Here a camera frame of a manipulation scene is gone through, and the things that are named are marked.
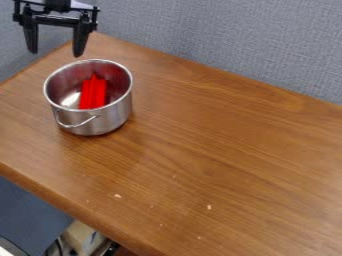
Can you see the beige box under table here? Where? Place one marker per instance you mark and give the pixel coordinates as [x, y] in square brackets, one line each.
[83, 238]

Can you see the red star-shaped block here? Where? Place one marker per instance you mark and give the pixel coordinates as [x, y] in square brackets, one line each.
[92, 93]

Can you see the stainless steel metal pot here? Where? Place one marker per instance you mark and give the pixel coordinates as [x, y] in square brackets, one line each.
[61, 92]

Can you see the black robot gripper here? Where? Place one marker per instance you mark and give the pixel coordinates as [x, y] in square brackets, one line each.
[65, 13]

